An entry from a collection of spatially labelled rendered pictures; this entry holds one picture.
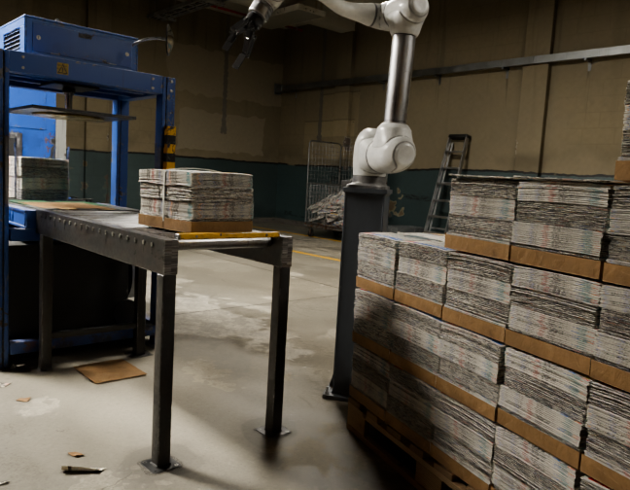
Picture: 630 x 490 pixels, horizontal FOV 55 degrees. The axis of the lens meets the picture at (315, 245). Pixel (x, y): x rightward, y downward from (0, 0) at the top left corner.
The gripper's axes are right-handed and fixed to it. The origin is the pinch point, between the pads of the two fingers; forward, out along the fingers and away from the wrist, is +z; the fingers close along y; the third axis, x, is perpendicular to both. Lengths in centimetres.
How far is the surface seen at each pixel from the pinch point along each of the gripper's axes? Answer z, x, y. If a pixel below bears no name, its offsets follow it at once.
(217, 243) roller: 70, -40, -5
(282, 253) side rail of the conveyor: 60, -58, 12
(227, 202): 55, -34, -3
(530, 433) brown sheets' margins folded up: 77, -157, -37
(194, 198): 61, -27, -15
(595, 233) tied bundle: 30, -147, -66
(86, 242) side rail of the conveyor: 95, 20, 14
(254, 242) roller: 62, -47, 7
